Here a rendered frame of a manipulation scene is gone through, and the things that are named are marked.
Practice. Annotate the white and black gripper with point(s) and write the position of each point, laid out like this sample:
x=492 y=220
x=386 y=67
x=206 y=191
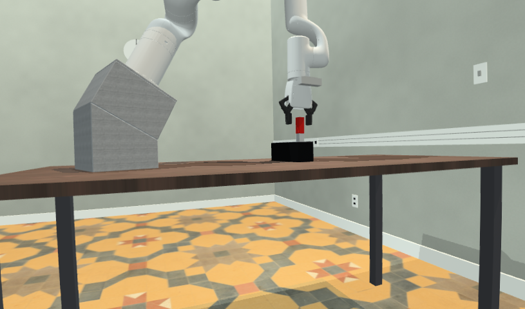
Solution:
x=298 y=97

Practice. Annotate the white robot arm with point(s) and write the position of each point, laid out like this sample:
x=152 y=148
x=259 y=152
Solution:
x=161 y=39

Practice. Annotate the red and grey square pin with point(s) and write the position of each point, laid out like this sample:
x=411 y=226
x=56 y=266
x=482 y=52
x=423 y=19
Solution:
x=300 y=129

